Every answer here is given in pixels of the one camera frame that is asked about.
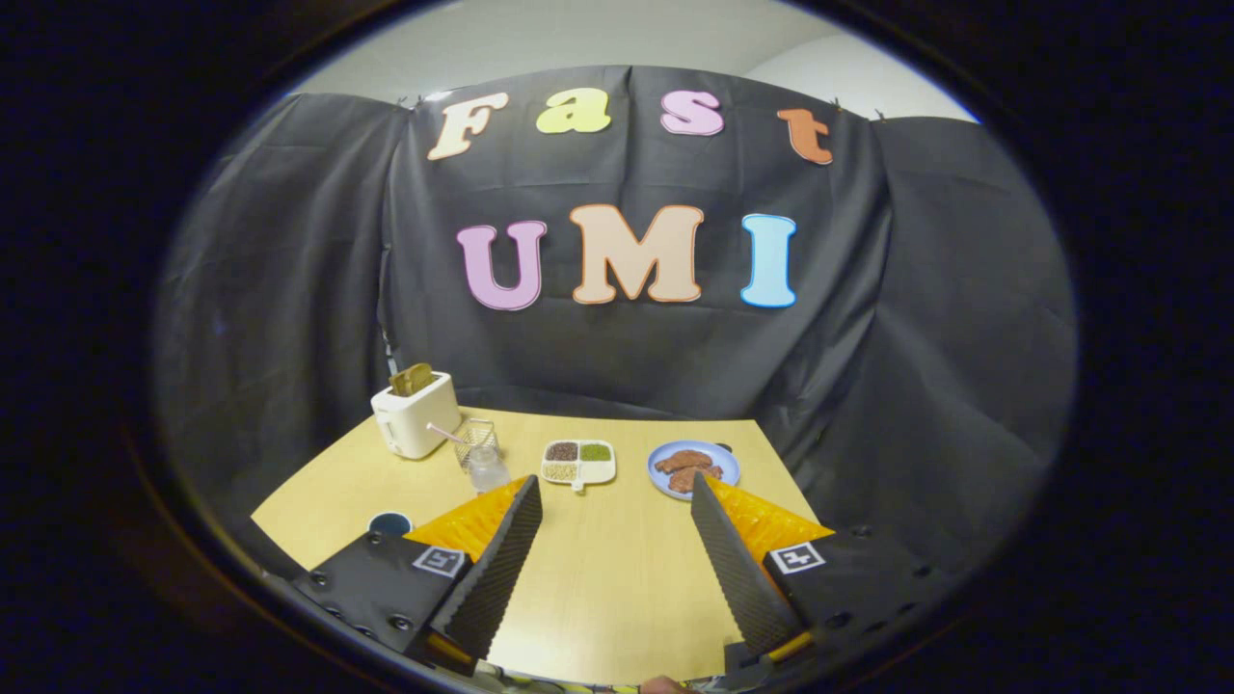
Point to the black backdrop cloth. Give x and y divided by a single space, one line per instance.
289 289

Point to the white toaster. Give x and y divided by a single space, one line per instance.
415 424

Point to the pink striped straw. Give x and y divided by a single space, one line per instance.
443 433

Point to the brown cookie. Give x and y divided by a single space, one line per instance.
692 480
680 461

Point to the white divided snack tray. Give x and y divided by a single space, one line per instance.
603 472

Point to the clear plastic juice bottle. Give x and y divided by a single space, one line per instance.
488 472

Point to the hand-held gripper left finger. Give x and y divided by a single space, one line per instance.
496 576

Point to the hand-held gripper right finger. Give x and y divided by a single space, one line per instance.
737 583

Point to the light wooden table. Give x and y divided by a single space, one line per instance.
617 578

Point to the brown toast slice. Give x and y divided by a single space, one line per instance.
413 379

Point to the pale green cup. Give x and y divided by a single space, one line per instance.
389 524

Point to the light blue plate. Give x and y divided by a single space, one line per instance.
729 465

